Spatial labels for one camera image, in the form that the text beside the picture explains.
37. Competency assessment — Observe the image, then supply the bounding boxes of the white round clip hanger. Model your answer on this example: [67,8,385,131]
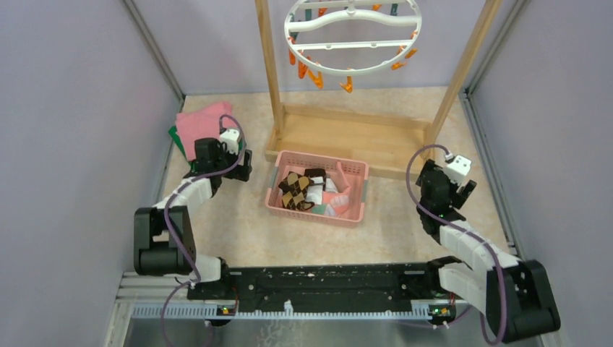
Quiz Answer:
[283,1,424,78]

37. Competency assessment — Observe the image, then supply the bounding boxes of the pink plastic basket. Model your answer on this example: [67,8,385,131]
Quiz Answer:
[265,150,369,228]

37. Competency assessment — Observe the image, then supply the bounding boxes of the pink teal sock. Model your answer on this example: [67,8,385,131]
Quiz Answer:
[311,162,351,218]

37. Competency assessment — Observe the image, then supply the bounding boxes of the green folded cloth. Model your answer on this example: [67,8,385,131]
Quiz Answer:
[168,125,191,163]

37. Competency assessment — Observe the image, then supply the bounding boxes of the pink folded cloth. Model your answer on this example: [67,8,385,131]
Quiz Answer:
[175,101,233,162]

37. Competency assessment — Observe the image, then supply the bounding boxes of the white black striped sock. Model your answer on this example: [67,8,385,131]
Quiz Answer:
[305,176,338,205]

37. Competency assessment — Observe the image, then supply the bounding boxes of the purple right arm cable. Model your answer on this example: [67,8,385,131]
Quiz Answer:
[406,143,509,347]

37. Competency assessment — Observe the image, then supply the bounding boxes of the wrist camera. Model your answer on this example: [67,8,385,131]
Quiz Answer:
[442,153,472,186]
[219,128,242,155]

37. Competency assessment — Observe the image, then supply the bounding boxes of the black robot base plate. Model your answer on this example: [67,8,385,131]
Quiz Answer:
[187,262,468,328]

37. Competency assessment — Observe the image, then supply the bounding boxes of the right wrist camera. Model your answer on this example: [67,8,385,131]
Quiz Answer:
[442,153,472,186]

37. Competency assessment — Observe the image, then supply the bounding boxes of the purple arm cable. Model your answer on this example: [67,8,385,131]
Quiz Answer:
[160,113,248,347]
[406,143,509,347]

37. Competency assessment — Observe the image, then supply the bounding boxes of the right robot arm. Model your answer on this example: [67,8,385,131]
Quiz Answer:
[416,157,561,343]

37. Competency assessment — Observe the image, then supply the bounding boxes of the brown argyle sock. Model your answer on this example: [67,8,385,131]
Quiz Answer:
[278,168,326,212]

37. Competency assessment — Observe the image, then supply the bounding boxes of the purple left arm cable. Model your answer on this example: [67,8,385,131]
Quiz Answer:
[160,113,248,347]

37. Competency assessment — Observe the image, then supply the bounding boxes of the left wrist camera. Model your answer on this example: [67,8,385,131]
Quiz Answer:
[219,128,242,155]

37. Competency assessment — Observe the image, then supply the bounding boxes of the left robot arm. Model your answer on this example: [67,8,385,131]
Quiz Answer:
[133,137,252,299]

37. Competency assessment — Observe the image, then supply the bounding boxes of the wooden hanger rack stand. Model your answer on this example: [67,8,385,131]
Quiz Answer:
[255,0,502,179]

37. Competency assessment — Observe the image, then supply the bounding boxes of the orange clothes peg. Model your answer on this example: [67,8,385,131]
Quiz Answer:
[339,76,353,93]
[307,68,324,90]

